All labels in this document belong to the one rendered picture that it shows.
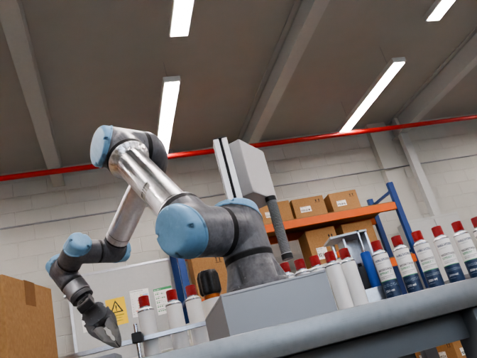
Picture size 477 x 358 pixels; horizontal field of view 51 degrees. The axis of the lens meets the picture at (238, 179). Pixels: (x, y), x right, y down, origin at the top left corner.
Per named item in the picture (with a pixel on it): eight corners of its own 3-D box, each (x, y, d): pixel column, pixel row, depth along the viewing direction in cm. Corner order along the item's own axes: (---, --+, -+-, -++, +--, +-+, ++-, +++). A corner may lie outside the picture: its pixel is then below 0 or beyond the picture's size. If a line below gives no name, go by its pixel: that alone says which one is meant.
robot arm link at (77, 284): (79, 273, 156) (57, 291, 153) (88, 284, 154) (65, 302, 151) (86, 280, 162) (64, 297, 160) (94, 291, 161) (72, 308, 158)
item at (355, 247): (382, 307, 176) (358, 238, 185) (395, 301, 164) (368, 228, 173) (345, 316, 174) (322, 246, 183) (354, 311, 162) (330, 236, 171)
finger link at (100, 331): (123, 349, 151) (105, 327, 155) (118, 346, 146) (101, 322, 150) (114, 356, 150) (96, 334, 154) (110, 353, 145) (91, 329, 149)
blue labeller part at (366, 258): (384, 299, 168) (368, 252, 174) (387, 297, 165) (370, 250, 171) (375, 301, 167) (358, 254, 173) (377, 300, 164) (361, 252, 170)
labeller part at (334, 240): (358, 239, 185) (357, 236, 185) (367, 230, 174) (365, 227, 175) (324, 247, 183) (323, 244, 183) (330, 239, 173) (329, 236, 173)
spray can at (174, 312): (192, 354, 155) (179, 290, 162) (192, 353, 150) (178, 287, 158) (175, 359, 154) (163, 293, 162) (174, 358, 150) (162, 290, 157)
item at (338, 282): (353, 312, 161) (333, 252, 169) (358, 310, 157) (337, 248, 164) (338, 316, 161) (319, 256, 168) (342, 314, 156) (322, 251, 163)
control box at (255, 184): (278, 200, 168) (263, 150, 175) (253, 192, 154) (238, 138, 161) (253, 212, 172) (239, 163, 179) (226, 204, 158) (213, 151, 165)
